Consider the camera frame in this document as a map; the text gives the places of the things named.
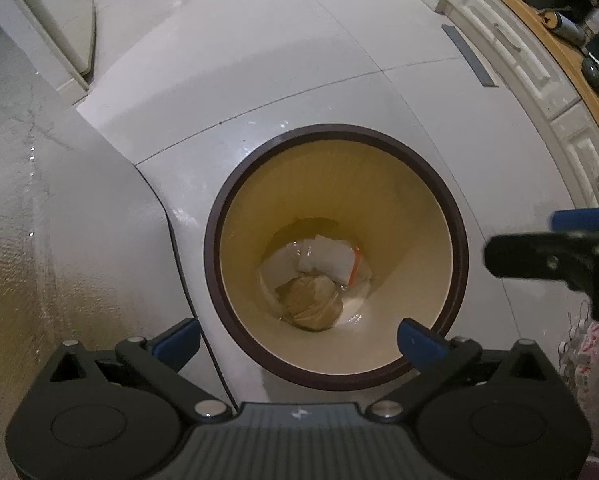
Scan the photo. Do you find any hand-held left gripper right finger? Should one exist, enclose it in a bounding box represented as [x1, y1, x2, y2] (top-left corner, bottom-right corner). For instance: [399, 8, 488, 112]
[369, 317, 550, 421]

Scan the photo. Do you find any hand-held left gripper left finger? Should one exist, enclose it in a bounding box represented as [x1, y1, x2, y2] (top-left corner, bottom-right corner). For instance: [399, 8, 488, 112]
[49, 319, 232, 423]

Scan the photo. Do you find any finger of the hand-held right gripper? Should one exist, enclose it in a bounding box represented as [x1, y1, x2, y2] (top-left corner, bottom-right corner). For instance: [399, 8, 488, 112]
[483, 231, 599, 322]
[551, 206, 599, 233]

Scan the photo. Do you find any brown rimmed yellow waste bin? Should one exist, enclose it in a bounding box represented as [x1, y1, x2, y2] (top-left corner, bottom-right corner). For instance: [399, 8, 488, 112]
[204, 122, 470, 378]

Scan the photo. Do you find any brown crumpled paper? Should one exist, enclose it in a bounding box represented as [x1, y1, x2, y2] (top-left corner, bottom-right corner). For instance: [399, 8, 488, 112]
[280, 273, 343, 332]

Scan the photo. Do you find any white packet with orange edge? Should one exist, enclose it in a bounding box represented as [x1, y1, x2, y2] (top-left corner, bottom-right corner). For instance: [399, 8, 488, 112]
[299, 234, 366, 287]

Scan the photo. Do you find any pack of water bottles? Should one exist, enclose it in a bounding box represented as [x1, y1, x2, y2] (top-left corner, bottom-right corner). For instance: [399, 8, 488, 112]
[558, 304, 599, 461]

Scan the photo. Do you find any white paper sheet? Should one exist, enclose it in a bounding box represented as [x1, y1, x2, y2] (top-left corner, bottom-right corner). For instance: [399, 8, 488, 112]
[262, 245, 307, 292]

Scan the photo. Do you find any white cabinet with wooden top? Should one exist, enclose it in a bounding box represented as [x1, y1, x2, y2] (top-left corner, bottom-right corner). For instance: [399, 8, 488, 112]
[436, 0, 599, 213]

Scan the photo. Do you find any black round object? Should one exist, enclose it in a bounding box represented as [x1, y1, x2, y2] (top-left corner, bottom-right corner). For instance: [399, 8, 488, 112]
[581, 56, 599, 94]

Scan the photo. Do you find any silver foil covered table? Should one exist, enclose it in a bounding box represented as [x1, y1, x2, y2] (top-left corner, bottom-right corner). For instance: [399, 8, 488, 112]
[0, 2, 269, 411]

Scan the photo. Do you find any silver metal can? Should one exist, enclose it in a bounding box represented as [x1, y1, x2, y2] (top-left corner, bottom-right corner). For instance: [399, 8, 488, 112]
[538, 9, 589, 42]

